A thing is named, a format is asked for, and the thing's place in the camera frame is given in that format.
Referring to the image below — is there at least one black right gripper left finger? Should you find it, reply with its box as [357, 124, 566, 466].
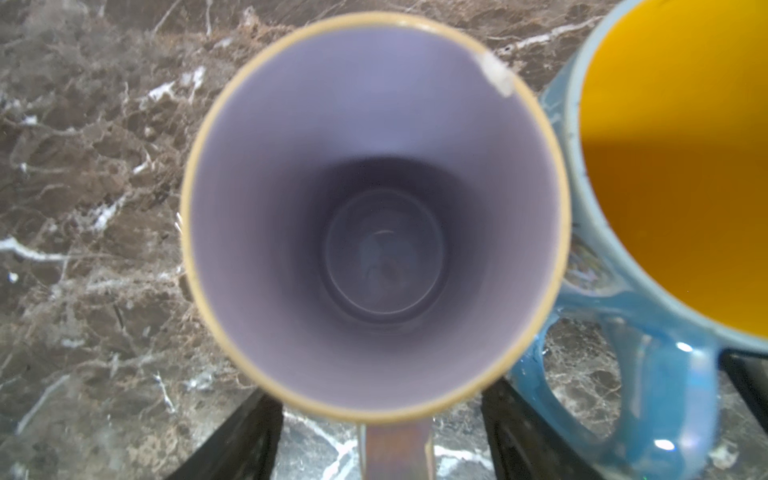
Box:
[167, 389, 284, 480]

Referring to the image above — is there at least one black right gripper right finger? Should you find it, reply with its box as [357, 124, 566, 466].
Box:
[481, 379, 601, 480]

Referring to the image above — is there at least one pink iridescent mug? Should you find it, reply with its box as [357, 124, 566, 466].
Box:
[180, 12, 571, 479]

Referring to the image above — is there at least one blue mug yellow inside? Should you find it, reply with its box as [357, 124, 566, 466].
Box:
[511, 0, 767, 479]

